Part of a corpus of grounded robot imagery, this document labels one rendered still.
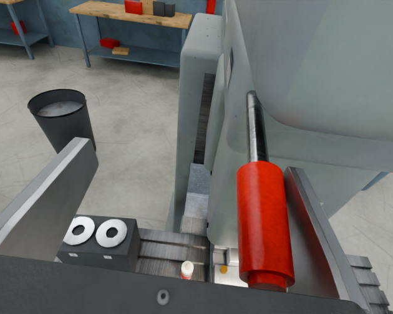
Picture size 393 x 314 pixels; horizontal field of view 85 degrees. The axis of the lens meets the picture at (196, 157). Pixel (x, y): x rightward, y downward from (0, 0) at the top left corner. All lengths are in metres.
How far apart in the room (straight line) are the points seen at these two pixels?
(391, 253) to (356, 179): 2.40
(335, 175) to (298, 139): 0.12
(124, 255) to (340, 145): 0.63
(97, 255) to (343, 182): 0.65
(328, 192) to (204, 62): 0.50
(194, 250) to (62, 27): 5.08
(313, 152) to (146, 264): 0.76
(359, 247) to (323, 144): 2.34
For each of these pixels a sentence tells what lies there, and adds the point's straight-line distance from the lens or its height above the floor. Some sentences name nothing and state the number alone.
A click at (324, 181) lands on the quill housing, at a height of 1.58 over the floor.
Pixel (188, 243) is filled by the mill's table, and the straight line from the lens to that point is 0.92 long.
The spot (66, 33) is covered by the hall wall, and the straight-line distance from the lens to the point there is 5.50.
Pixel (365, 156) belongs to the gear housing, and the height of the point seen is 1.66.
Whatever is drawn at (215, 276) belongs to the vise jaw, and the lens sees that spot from 0.78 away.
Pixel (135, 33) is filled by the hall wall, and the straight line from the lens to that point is 4.89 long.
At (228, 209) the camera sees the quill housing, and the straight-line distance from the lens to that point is 0.37.
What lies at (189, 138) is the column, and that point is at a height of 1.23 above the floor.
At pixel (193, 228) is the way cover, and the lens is 1.02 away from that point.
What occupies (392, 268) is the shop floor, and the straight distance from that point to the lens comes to 2.64.
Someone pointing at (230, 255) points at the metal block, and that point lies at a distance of 0.77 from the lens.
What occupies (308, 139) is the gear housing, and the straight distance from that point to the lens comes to 0.22.
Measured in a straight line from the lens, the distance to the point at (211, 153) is 0.53.
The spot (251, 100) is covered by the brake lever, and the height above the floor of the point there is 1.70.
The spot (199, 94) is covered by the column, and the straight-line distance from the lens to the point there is 0.74.
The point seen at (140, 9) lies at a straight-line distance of 4.13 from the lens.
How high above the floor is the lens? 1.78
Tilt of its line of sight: 45 degrees down
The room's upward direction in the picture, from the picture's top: 8 degrees clockwise
